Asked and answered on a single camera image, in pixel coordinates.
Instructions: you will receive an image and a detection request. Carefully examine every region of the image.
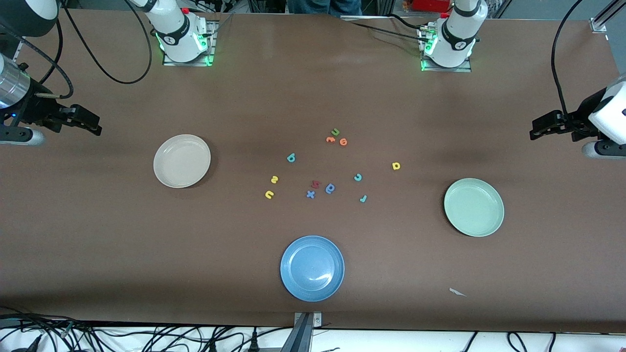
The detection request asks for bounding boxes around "black floor cable bundle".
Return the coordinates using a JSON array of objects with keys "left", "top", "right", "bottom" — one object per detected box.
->
[{"left": 0, "top": 306, "right": 294, "bottom": 352}]

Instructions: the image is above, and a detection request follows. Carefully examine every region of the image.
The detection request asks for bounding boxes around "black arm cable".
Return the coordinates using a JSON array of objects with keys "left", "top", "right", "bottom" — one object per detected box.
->
[
  {"left": 551, "top": 0, "right": 585, "bottom": 118},
  {"left": 0, "top": 0, "right": 154, "bottom": 100}
]

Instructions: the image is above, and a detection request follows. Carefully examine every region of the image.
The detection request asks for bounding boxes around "person in blue jeans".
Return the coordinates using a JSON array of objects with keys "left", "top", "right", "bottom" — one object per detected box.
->
[{"left": 286, "top": 0, "right": 363, "bottom": 17}]

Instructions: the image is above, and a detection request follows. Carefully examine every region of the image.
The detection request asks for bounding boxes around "beige brown plate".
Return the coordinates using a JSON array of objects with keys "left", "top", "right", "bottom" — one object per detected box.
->
[{"left": 153, "top": 134, "right": 212, "bottom": 189}]

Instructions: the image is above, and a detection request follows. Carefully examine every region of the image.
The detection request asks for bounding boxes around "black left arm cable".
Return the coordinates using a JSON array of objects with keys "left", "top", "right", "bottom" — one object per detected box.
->
[{"left": 551, "top": 0, "right": 585, "bottom": 118}]

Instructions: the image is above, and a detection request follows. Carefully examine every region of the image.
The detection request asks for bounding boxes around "light green plate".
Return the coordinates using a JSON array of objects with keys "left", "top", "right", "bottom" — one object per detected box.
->
[{"left": 444, "top": 177, "right": 505, "bottom": 238}]

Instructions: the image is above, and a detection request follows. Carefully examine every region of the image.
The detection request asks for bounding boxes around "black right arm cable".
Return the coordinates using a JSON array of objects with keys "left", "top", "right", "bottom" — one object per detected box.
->
[{"left": 0, "top": 0, "right": 154, "bottom": 100}]

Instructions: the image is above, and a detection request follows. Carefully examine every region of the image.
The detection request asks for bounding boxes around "black table cable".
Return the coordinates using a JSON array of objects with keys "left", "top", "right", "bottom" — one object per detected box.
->
[
  {"left": 350, "top": 22, "right": 424, "bottom": 40},
  {"left": 388, "top": 14, "right": 431, "bottom": 30}
]

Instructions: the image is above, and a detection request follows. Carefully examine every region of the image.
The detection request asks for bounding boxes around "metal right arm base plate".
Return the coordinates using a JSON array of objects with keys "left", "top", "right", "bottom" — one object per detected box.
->
[{"left": 163, "top": 20, "right": 216, "bottom": 66}]

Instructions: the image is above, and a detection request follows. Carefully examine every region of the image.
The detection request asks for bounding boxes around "red box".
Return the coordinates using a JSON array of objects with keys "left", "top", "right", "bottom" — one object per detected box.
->
[{"left": 412, "top": 0, "right": 451, "bottom": 13}]

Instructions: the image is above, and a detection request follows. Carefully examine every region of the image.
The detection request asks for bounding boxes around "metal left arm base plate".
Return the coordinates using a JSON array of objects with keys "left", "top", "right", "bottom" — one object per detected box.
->
[{"left": 420, "top": 24, "right": 472, "bottom": 73}]

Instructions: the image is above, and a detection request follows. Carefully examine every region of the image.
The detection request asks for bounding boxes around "blue plate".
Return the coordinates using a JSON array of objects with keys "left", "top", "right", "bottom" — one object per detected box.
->
[{"left": 280, "top": 235, "right": 345, "bottom": 303}]

